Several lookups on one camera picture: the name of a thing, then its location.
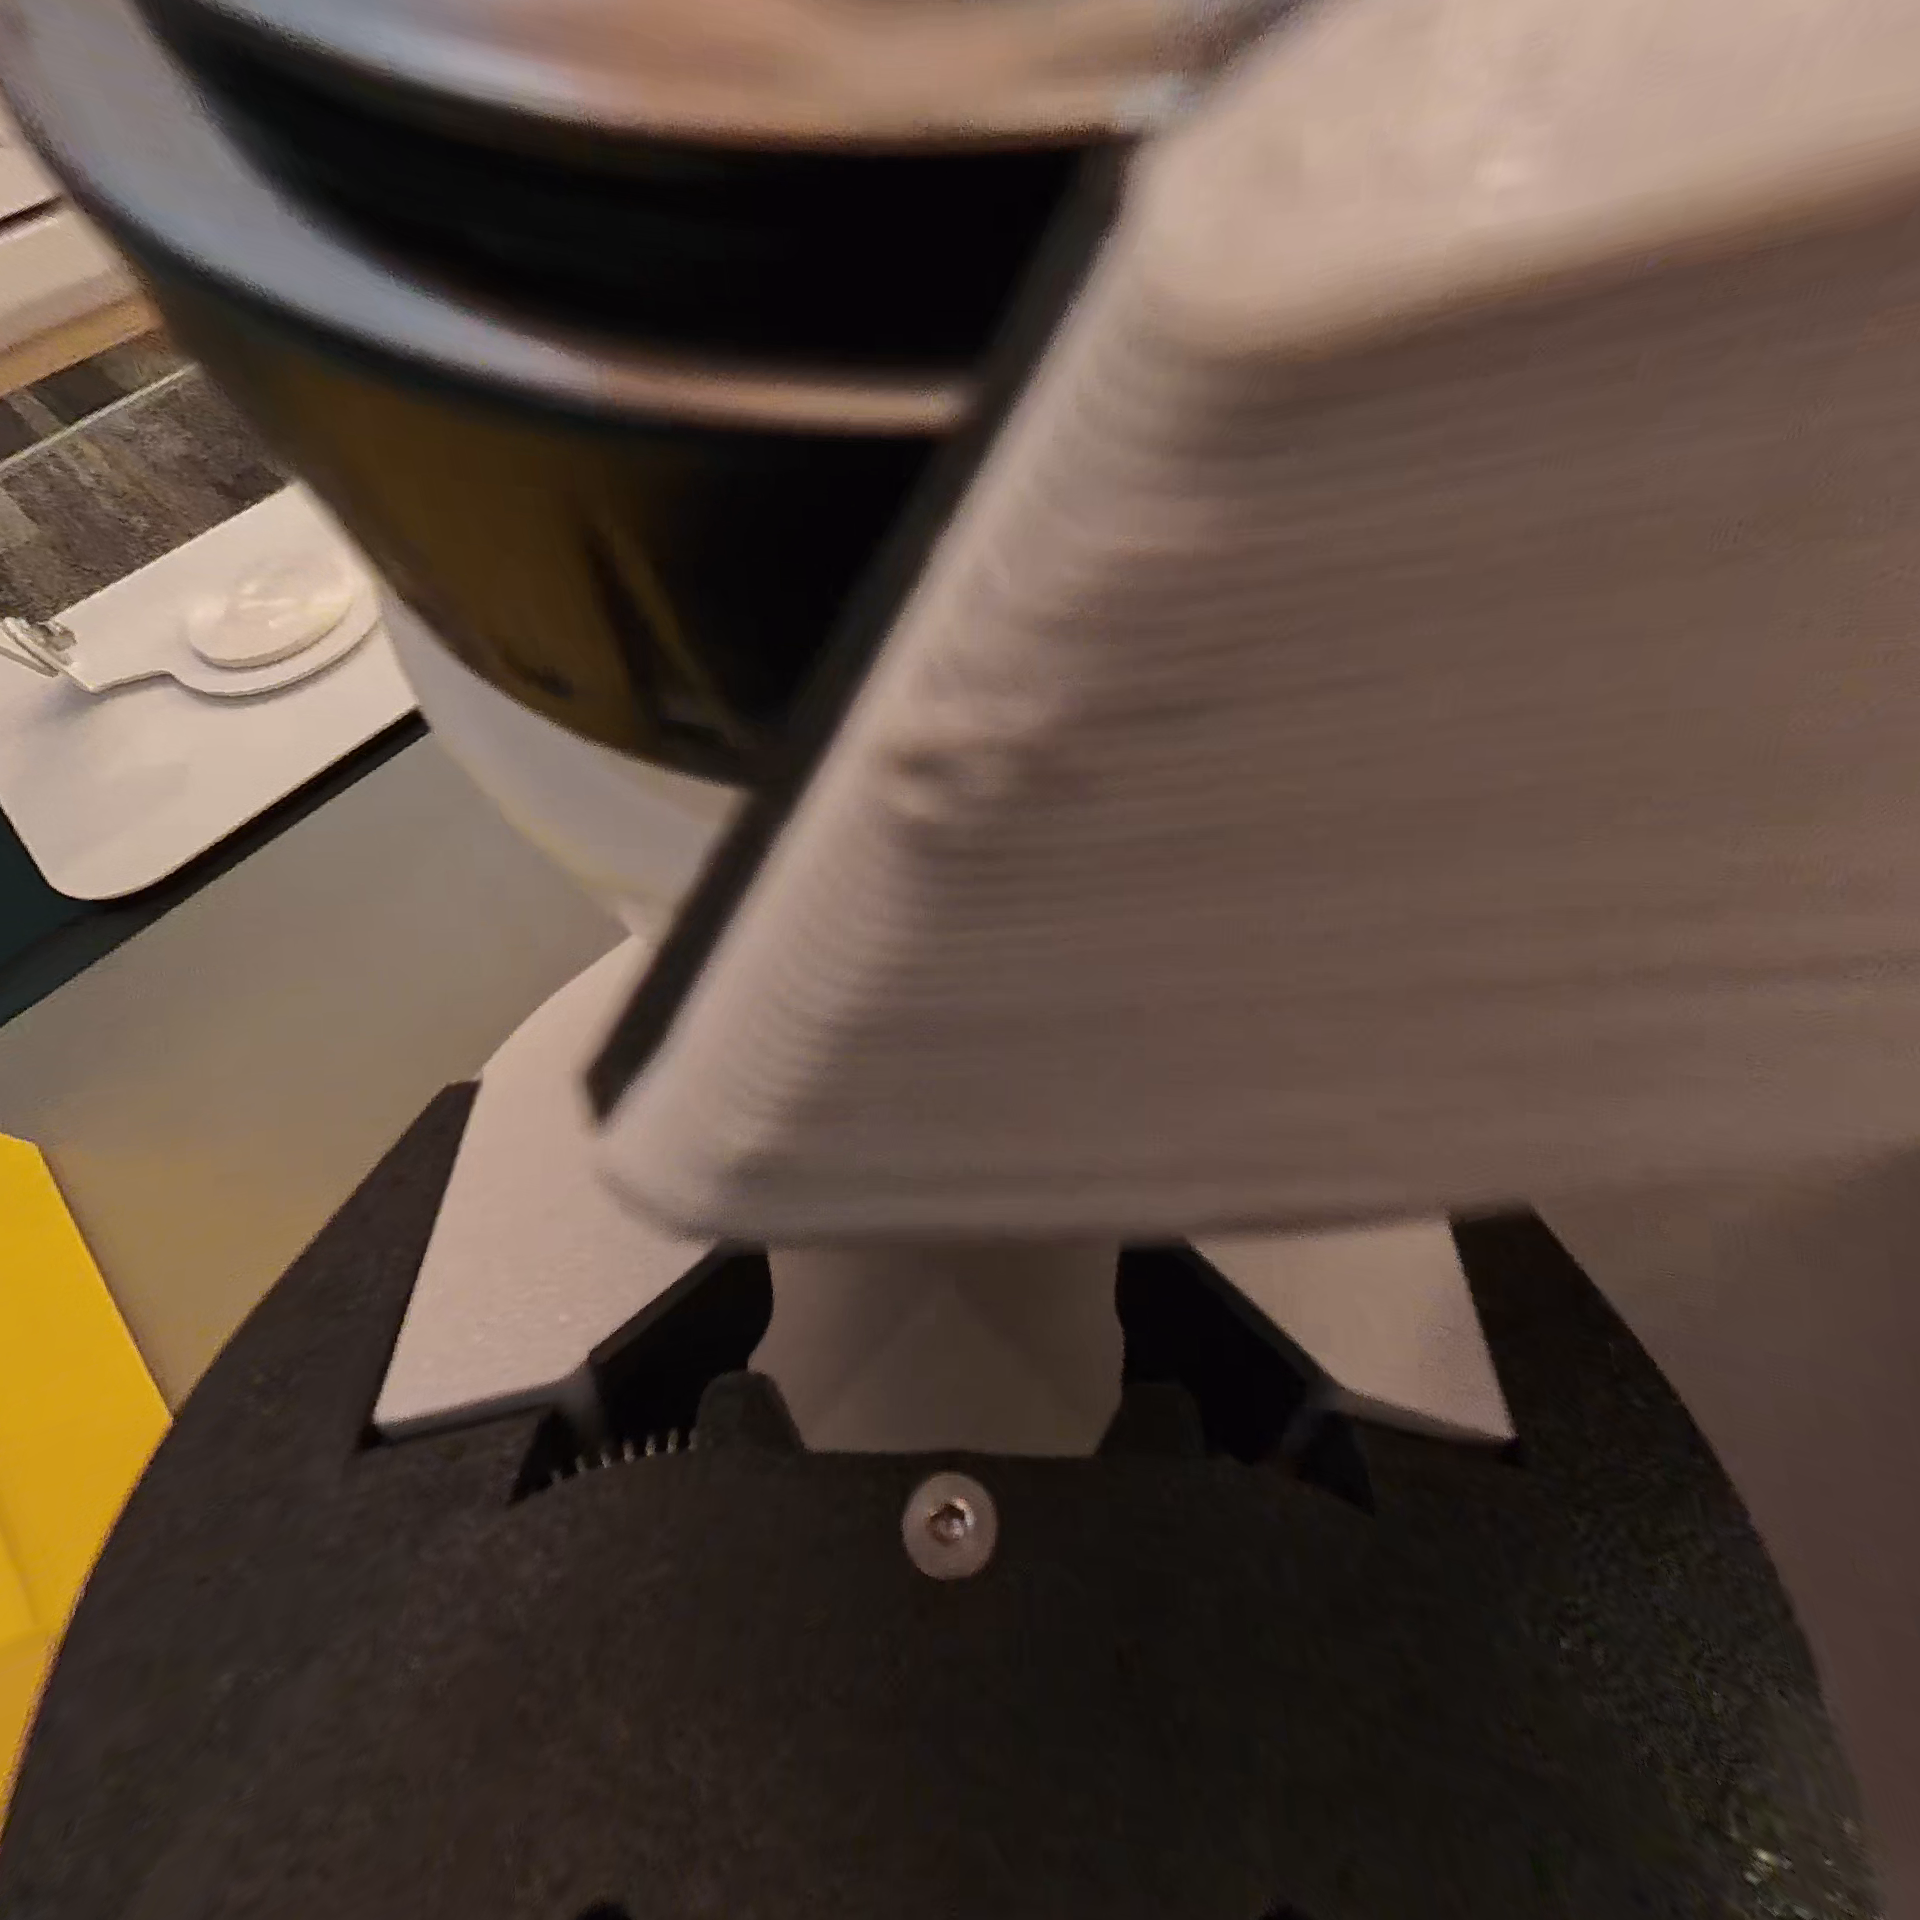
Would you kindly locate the white stand base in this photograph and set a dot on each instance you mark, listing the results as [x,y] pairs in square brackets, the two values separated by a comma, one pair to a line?
[149,796]

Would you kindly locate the round white disc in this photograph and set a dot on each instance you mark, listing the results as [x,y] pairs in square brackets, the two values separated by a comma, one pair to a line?
[271,614]

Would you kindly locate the black bottle lid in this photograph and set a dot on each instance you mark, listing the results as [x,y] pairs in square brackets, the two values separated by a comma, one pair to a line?
[525,525]

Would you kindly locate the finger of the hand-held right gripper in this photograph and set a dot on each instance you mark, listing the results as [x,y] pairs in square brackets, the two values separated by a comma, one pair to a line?
[1350,676]

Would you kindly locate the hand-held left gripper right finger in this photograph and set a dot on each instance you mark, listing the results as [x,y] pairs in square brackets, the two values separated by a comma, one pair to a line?
[1381,1319]

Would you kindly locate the white plastic bottle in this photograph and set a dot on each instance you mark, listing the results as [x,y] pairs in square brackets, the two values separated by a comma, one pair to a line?
[540,780]

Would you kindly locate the yellow plastic bin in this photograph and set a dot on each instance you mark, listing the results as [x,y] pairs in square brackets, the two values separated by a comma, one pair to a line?
[60,1425]

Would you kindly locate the metal stand bracket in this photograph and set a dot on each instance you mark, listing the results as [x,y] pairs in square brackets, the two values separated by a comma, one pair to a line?
[38,642]

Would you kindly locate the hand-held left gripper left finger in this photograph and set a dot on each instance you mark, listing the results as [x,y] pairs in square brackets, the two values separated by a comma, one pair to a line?
[510,1276]

